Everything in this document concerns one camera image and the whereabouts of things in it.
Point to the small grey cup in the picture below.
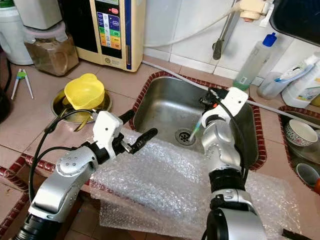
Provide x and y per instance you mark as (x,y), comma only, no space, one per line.
(307,175)

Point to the grey wall pipe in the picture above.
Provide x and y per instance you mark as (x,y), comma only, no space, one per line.
(219,45)

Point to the clear bottle blue cap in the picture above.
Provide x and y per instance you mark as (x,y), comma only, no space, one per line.
(252,65)

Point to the white blue brush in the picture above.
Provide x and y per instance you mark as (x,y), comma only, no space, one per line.
(292,75)

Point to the black hanging pan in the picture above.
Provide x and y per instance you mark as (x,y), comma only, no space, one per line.
(297,20)

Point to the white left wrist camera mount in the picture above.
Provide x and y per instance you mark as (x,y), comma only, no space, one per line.
(107,132)

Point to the white plastic container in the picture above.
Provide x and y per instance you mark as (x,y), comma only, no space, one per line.
(45,12)

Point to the steel sink basin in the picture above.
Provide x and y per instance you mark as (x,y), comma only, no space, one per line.
(167,105)
(291,172)

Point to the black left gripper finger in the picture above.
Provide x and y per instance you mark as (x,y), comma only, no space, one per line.
(144,139)
(127,116)

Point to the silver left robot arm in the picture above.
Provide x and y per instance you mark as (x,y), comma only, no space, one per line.
(60,185)

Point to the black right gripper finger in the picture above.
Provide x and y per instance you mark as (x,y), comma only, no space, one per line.
(204,102)

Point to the white detergent bottle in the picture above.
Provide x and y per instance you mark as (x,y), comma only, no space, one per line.
(305,92)

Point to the steel bowl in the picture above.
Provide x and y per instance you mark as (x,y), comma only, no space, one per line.
(56,105)

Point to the white green training chopsticks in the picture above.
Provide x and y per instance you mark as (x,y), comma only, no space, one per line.
(21,75)

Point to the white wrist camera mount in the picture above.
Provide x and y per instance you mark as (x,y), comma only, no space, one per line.
(107,132)
(235,100)

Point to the yellow plastic bowl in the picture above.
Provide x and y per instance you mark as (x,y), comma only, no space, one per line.
(84,92)

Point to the dark round plate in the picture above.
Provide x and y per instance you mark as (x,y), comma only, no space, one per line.
(311,156)

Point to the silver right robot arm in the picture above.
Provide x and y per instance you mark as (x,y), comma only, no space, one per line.
(220,150)

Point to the white patterned bowl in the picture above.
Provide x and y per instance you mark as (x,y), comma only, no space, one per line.
(299,132)

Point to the clear bubble wrap sheet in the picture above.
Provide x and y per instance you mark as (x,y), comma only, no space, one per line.
(155,190)

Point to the sink drain strainer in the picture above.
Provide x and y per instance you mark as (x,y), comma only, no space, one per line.
(185,137)

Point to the cream water ionizer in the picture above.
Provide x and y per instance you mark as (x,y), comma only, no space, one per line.
(110,30)

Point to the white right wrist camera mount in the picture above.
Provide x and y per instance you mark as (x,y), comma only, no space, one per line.
(235,100)

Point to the black kettle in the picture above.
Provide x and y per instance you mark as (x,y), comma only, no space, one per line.
(4,100)

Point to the white jug green lid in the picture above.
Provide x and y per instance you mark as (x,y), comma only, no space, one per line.
(12,35)

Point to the clear jar brown contents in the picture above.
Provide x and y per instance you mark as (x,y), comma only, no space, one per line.
(52,55)

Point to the clear plastic cup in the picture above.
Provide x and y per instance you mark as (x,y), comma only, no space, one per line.
(272,86)

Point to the long black strip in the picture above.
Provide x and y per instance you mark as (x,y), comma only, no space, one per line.
(292,234)

